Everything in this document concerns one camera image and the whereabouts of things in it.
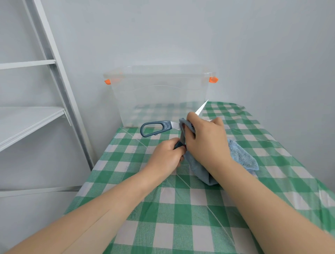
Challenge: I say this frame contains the clear plastic storage box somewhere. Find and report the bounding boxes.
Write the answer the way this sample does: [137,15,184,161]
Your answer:
[103,65,219,128]

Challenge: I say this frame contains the green white checkered tablecloth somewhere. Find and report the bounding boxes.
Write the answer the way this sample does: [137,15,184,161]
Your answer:
[64,101,335,254]

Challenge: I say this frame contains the blue microfibre cloth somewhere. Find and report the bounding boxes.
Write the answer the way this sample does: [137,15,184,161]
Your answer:
[179,118,260,186]

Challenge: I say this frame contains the person's right forearm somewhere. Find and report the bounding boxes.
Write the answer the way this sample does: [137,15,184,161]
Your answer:
[217,159,335,254]

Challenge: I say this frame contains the person's left forearm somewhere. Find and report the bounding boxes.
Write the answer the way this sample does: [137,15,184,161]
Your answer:
[5,171,157,254]

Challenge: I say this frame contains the white metal shelf rack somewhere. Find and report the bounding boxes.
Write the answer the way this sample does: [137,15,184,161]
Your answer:
[0,0,94,198]

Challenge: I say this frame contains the person's left hand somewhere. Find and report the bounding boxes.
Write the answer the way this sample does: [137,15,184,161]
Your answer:
[140,137,187,185]

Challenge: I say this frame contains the person's right hand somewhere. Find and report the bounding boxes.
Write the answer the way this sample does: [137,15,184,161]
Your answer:
[182,112,235,180]

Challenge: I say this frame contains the blue handled steel scissors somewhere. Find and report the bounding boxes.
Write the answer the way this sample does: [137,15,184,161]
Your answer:
[140,99,209,150]

